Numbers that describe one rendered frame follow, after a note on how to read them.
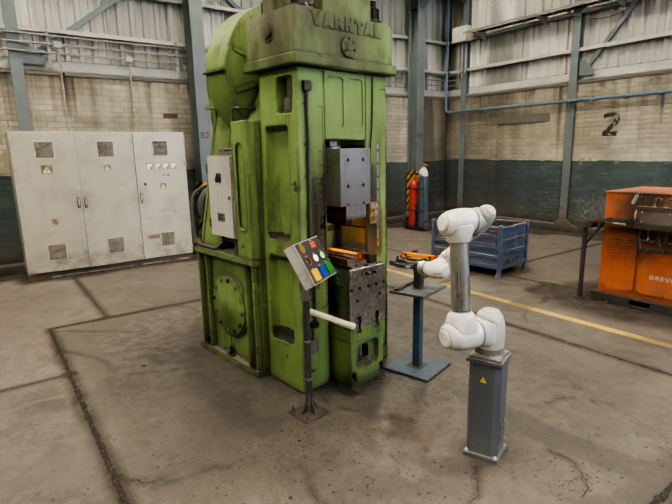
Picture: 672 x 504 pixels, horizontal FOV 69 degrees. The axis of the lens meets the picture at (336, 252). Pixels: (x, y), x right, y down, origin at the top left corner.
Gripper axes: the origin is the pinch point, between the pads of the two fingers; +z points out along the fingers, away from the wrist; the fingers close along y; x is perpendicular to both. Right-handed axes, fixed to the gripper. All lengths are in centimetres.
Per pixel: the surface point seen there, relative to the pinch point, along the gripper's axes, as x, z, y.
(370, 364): -86, 30, 6
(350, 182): 53, 35, -8
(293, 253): 15, 18, -74
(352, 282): -17.0, 29.4, -13.4
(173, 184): 28, 559, 99
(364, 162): 67, 35, 6
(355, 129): 90, 49, 11
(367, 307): -39.2, 29.5, 2.0
